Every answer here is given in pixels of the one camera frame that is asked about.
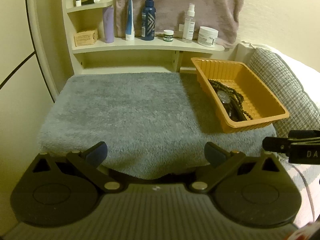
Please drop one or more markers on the orange plastic tray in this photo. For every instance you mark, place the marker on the orange plastic tray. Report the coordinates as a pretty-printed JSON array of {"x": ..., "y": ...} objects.
[{"x": 259, "y": 105}]

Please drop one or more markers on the cream wooden shelf unit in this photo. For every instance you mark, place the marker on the cream wooden shelf unit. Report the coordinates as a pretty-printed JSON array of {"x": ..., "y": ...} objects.
[{"x": 53, "y": 24}]

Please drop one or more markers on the small cardboard box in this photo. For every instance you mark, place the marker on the small cardboard box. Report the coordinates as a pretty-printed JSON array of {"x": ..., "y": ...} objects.
[{"x": 86, "y": 37}]

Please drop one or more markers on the mauve fleece towel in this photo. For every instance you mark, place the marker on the mauve fleece towel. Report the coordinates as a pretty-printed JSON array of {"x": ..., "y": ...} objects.
[{"x": 222, "y": 15}]

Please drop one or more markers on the clear spray bottle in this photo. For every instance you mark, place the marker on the clear spray bottle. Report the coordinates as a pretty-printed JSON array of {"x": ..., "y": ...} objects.
[{"x": 189, "y": 24}]

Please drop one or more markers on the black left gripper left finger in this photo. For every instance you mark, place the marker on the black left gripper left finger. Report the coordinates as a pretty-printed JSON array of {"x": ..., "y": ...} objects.
[{"x": 87, "y": 162}]

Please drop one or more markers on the lavender tube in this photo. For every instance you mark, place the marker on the lavender tube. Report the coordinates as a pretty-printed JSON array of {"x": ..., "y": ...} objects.
[{"x": 108, "y": 22}]

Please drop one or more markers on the dark blue spray bottle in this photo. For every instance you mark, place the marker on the dark blue spray bottle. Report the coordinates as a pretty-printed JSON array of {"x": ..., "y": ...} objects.
[{"x": 148, "y": 21}]

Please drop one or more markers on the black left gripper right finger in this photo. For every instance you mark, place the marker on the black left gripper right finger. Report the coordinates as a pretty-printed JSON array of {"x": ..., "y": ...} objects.
[{"x": 221, "y": 165}]

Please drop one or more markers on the black white tube lying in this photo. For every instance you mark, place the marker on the black white tube lying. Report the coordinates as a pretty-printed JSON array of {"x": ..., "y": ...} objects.
[{"x": 88, "y": 2}]

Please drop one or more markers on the white cream jar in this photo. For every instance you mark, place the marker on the white cream jar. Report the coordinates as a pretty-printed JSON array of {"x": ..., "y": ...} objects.
[{"x": 207, "y": 36}]

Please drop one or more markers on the white blue tube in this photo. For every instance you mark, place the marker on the white blue tube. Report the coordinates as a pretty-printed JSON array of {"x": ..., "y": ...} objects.
[{"x": 130, "y": 30}]

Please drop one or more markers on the grey fluffy mat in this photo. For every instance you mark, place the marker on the grey fluffy mat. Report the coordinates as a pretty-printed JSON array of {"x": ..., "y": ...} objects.
[{"x": 153, "y": 123}]

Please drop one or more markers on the grey woven pillow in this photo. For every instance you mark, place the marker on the grey woven pillow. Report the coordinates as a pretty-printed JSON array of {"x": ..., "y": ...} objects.
[{"x": 281, "y": 80}]

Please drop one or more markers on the small green balm jar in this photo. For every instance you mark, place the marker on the small green balm jar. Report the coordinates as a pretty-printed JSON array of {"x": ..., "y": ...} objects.
[{"x": 168, "y": 35}]

